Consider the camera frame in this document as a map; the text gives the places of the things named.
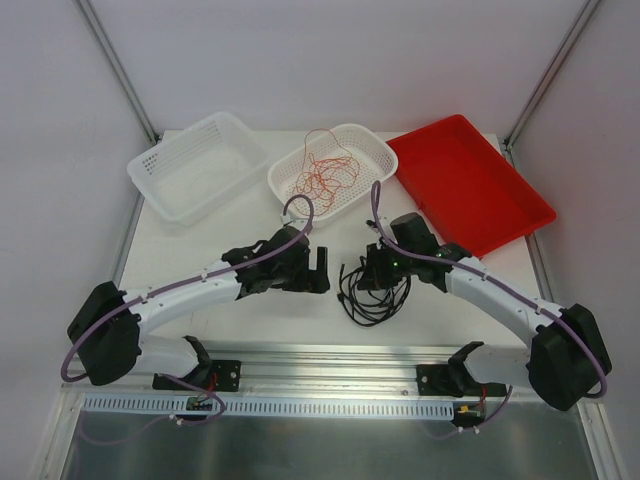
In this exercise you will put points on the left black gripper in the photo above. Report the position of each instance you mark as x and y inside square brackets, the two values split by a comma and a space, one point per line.
[310, 279]

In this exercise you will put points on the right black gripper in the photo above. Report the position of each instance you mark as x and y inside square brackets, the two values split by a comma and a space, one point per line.
[373, 270]

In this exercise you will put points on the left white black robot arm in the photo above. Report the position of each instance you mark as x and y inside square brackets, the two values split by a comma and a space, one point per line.
[113, 332]

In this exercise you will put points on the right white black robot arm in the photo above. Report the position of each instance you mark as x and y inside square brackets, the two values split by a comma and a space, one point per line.
[562, 358]

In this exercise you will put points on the white perforated oval basket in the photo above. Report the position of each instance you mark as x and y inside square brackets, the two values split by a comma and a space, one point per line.
[335, 168]

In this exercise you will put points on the red plastic tray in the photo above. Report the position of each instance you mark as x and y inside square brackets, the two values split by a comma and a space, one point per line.
[466, 188]

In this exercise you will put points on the translucent white rectangular basket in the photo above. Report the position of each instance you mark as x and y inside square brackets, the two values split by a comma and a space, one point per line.
[189, 175]

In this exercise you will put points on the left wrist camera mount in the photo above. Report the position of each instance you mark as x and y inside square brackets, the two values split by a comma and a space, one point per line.
[292, 220]

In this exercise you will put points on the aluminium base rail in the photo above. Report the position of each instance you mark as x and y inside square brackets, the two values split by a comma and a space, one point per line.
[287, 370]

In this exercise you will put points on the white slotted cable duct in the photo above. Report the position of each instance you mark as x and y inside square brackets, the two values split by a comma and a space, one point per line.
[269, 407]

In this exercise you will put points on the right aluminium frame post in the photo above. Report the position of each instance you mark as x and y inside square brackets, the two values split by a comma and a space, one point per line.
[569, 42]

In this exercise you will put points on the aluminium frame post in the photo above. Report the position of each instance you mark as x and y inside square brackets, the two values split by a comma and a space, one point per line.
[108, 51]
[569, 42]

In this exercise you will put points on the left aluminium frame post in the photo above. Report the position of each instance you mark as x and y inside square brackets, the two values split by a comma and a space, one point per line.
[108, 51]

